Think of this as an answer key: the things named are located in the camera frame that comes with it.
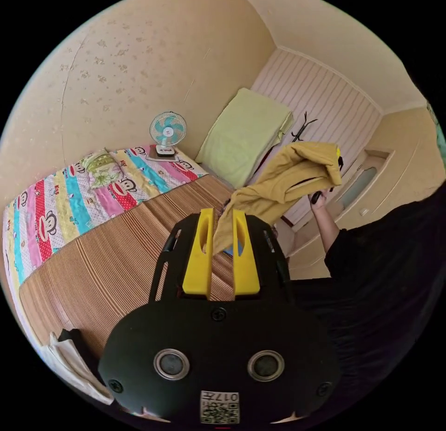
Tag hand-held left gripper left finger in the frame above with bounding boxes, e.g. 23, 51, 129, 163
182, 209, 214, 294

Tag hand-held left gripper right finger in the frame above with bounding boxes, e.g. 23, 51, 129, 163
232, 209, 261, 296

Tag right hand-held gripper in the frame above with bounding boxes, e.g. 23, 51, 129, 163
310, 146, 346, 206

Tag yellow long sleeve shirt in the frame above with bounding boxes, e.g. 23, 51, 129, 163
211, 141, 344, 256

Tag person's right forearm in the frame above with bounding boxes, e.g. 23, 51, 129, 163
310, 208, 341, 264

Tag person's right hand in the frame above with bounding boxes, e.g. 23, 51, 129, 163
309, 189, 331, 214

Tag cream door with glass panel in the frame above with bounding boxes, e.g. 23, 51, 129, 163
333, 149, 396, 231

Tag black coat rack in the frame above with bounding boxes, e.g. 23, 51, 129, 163
289, 111, 319, 143

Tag bed with mat and quilt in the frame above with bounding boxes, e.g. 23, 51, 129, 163
1, 144, 279, 350

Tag folded light green blanket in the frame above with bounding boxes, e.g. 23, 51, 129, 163
194, 87, 294, 190

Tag person's body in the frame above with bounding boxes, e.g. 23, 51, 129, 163
278, 185, 446, 409

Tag small teal table fan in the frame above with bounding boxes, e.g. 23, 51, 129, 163
145, 111, 188, 162

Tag floral green pillow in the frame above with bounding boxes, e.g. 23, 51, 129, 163
82, 150, 121, 190

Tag pile of clothes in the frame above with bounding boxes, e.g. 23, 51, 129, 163
41, 328, 116, 405

